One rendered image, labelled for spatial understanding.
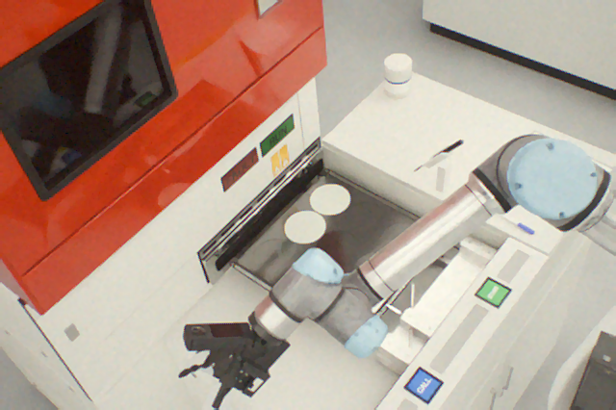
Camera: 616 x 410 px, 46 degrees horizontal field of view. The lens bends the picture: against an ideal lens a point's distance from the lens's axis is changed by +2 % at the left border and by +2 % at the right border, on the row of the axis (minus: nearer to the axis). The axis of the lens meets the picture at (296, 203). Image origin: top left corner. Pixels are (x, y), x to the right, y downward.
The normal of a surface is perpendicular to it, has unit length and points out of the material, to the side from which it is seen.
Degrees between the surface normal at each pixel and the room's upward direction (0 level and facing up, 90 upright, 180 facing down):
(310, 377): 0
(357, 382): 0
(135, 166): 90
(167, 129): 90
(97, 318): 90
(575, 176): 45
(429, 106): 0
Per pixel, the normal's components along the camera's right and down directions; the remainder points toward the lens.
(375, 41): -0.10, -0.64
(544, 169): -0.17, 0.09
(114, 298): 0.77, 0.44
